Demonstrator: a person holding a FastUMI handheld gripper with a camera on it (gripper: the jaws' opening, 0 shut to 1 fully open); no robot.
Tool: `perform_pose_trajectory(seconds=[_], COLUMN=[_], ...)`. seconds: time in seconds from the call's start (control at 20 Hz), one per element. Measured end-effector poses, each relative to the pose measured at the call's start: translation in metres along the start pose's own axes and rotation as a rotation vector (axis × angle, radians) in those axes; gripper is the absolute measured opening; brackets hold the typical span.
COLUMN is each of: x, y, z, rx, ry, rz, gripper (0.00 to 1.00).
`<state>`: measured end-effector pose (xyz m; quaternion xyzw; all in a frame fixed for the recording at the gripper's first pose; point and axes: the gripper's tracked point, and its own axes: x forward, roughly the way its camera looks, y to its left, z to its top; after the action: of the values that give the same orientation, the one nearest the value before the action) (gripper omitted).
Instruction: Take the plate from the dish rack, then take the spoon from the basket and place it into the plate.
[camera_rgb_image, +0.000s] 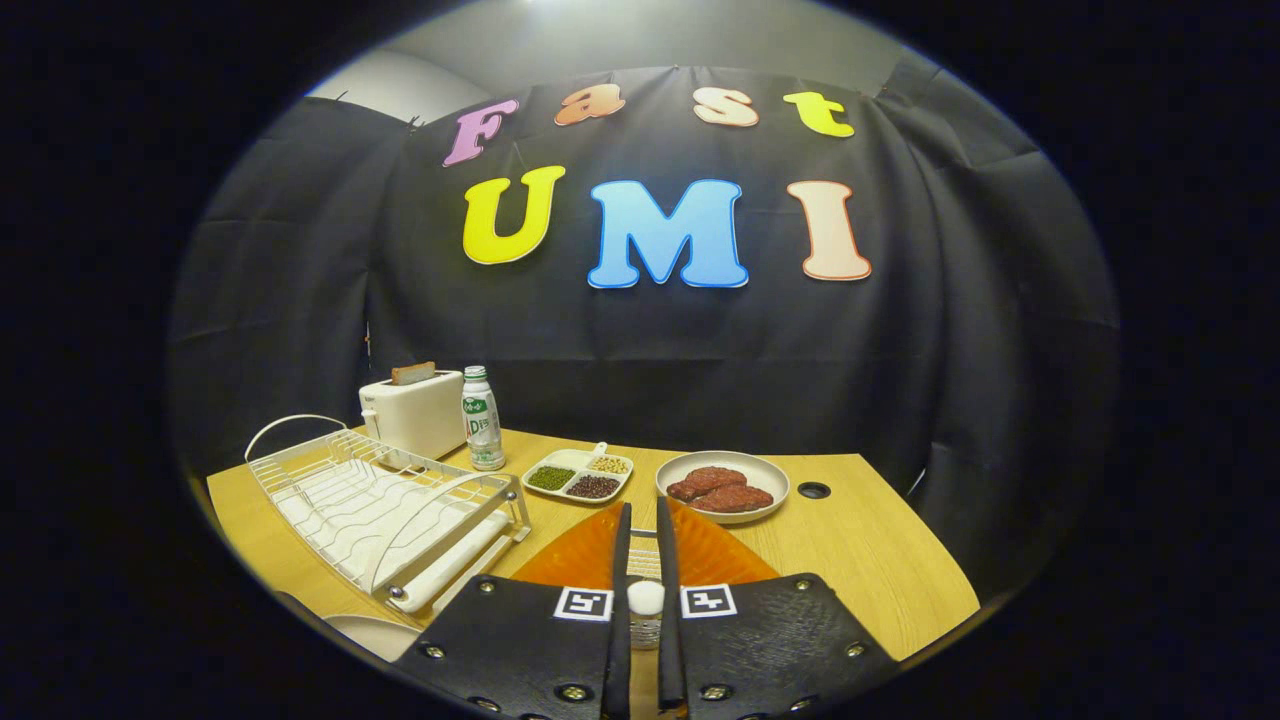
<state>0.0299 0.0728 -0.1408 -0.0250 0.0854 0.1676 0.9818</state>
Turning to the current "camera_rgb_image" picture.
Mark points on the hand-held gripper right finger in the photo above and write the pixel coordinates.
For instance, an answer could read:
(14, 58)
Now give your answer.
(667, 560)

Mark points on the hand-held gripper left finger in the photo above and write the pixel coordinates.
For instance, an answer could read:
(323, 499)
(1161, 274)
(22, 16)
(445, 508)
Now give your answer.
(620, 560)

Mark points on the beige round plate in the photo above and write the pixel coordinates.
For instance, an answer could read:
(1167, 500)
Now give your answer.
(375, 638)

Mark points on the beige plate with meat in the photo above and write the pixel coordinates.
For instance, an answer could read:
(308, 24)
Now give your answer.
(770, 475)

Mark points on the dark red beans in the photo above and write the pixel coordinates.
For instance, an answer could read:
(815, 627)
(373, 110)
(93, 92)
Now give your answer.
(594, 487)

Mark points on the brown meat patty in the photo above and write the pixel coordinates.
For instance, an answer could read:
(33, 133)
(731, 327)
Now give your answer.
(710, 480)
(740, 499)

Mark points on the yellow soybeans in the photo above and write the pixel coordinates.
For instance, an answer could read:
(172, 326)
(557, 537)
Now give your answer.
(609, 465)

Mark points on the green mung beans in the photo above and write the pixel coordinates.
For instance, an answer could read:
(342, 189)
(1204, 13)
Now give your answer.
(551, 478)

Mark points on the white divided snack tray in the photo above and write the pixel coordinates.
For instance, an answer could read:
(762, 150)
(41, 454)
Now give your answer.
(570, 461)

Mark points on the white green-label drink bottle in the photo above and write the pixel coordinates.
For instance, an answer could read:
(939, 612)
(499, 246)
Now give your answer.
(483, 425)

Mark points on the white toaster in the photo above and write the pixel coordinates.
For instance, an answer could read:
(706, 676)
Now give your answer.
(420, 415)

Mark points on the brown toast slice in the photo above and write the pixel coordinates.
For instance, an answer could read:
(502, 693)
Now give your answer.
(413, 373)

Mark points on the white drip tray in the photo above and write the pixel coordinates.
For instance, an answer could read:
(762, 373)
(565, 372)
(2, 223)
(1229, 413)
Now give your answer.
(340, 515)

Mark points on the black backdrop cloth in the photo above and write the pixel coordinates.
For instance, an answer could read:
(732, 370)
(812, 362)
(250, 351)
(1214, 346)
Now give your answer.
(900, 360)

